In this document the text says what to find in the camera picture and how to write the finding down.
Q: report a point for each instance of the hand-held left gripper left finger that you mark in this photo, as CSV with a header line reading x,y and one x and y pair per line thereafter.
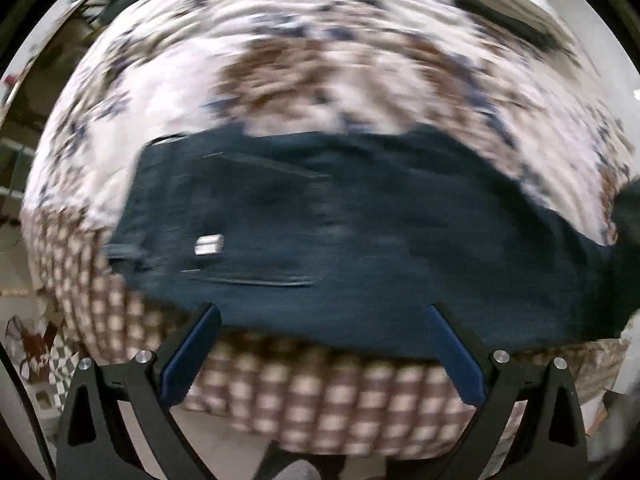
x,y
184,365

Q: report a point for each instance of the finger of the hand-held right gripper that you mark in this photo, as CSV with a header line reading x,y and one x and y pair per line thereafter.
x,y
627,210

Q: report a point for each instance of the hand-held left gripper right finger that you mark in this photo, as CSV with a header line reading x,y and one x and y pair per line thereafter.
x,y
457,360

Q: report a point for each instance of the blue denim pants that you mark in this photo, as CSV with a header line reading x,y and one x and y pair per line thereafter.
x,y
350,240

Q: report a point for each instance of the patterned floor mat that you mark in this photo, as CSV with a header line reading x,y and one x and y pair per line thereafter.
x,y
40,360

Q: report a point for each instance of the green shelf rack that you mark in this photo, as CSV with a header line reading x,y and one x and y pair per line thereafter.
x,y
15,175

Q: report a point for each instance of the floral quilt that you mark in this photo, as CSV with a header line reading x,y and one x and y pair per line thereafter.
x,y
300,60

